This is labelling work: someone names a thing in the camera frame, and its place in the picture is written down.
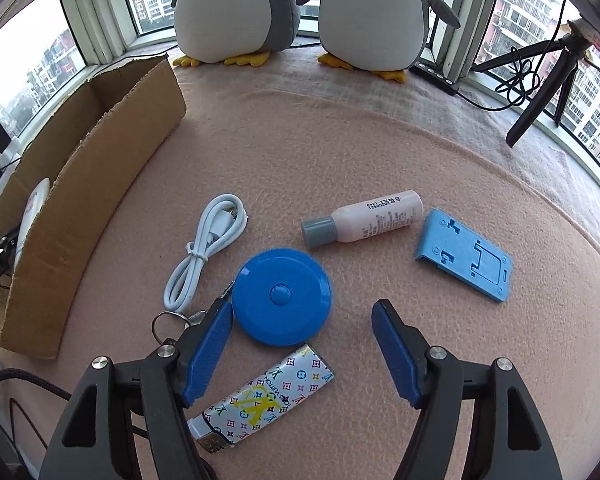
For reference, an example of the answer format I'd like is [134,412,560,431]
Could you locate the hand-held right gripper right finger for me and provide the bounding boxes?
[371,299,563,480]

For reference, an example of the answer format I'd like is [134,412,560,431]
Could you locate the keys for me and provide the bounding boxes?
[151,282,236,346]

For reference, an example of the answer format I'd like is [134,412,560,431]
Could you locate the beige checked mat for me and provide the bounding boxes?
[125,42,600,191]

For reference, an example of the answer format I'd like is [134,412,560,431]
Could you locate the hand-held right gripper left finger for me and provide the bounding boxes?
[39,299,235,480]

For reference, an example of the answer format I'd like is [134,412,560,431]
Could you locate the black inline light controller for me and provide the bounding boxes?
[412,61,458,96]

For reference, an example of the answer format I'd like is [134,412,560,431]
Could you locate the large penguin plush toy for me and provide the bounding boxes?
[171,0,315,68]

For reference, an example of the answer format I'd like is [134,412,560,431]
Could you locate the white usb cable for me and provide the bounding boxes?
[163,194,248,313]

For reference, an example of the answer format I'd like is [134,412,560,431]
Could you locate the pink bottle with grey cap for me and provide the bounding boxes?
[301,190,425,249]

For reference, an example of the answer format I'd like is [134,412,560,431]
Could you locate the white power strip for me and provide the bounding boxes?
[0,137,23,211]

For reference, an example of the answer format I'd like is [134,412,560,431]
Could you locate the dark gripper cable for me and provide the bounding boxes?
[0,366,76,461]

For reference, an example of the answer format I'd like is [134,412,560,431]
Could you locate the blue folding phone stand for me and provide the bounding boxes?
[414,208,513,304]

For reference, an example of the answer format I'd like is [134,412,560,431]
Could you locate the patterned lighter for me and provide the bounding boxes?
[187,344,337,453]

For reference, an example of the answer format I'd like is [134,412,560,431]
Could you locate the white window frame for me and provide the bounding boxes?
[0,0,600,171]

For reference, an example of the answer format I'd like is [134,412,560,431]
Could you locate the white sunscreen tube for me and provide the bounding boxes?
[17,177,51,261]

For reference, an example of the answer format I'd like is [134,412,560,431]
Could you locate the blue round tape measure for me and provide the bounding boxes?
[231,247,333,346]

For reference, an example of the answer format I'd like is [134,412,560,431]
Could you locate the black ring light cable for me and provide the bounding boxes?
[452,0,571,111]

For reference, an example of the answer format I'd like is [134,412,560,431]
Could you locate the small penguin plush toy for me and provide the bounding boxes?
[296,0,462,83]

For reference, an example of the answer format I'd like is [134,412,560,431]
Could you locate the black tripod stand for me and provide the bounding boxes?
[472,20,600,148]

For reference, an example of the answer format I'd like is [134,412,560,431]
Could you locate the cardboard box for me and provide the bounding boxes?
[0,55,187,360]

